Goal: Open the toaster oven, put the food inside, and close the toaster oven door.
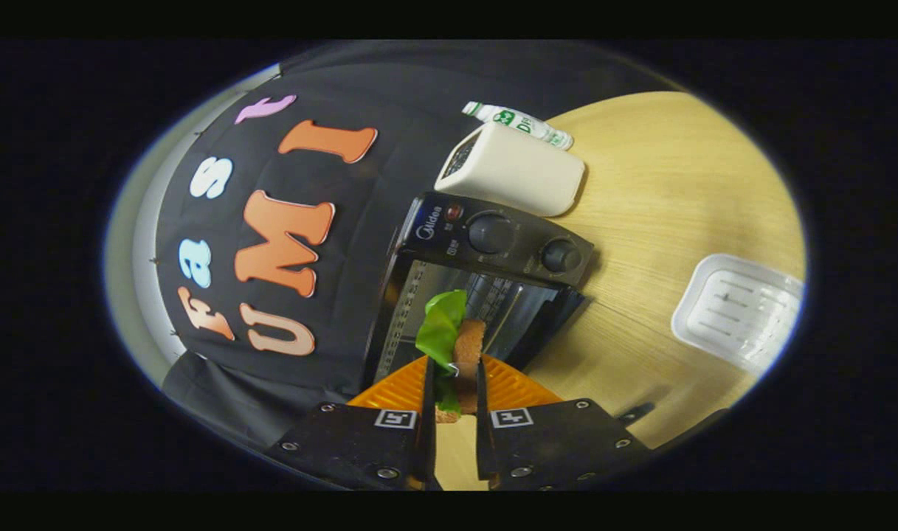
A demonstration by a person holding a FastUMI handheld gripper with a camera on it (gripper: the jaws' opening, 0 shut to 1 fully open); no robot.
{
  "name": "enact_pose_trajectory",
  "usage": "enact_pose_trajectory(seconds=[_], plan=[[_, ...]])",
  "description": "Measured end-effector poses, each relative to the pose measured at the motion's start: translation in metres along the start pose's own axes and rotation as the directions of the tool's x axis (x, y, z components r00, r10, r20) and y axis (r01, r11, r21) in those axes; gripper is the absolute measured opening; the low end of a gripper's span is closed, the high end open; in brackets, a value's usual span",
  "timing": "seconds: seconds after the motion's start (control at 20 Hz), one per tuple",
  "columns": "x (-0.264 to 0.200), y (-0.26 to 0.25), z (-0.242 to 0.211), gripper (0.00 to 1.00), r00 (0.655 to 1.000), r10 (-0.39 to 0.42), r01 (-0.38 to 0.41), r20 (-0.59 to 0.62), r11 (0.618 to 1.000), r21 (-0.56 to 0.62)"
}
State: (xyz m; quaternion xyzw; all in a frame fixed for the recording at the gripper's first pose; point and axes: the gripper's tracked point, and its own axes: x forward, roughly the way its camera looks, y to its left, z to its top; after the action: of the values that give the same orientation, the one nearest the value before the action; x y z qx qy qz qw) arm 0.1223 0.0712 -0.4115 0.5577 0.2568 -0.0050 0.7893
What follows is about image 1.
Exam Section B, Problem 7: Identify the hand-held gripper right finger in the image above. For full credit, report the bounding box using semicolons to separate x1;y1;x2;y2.
474;354;652;491

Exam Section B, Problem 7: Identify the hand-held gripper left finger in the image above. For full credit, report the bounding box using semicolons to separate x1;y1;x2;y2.
266;354;438;491

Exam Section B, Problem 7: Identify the sandwich with lettuce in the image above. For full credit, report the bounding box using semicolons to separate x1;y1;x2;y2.
415;289;488;425

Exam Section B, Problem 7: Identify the black toaster oven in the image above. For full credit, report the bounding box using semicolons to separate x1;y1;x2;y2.
360;192;656;428

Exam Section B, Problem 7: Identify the white pop-up toaster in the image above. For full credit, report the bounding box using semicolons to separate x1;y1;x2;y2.
434;122;587;217

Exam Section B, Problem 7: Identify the white plastic tray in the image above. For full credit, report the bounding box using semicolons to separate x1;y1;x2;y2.
671;254;805;373

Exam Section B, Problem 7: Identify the white bottle with green label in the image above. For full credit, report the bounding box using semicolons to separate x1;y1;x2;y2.
462;101;575;151

